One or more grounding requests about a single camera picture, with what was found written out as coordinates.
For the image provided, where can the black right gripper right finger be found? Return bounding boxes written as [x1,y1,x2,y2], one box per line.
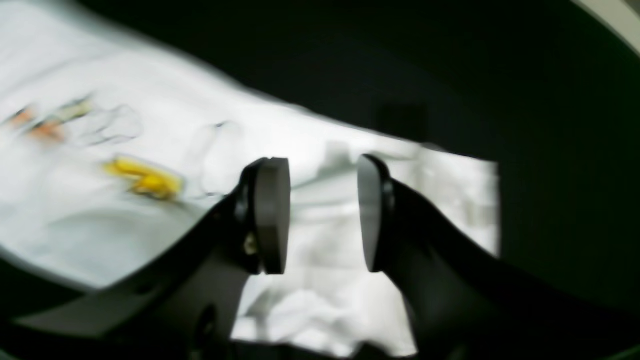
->
[357,154,639,360]

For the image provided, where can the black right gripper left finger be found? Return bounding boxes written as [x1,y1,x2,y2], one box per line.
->
[14,157,291,360]

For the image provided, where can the white printed t-shirt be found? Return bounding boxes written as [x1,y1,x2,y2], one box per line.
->
[1,0,499,358]

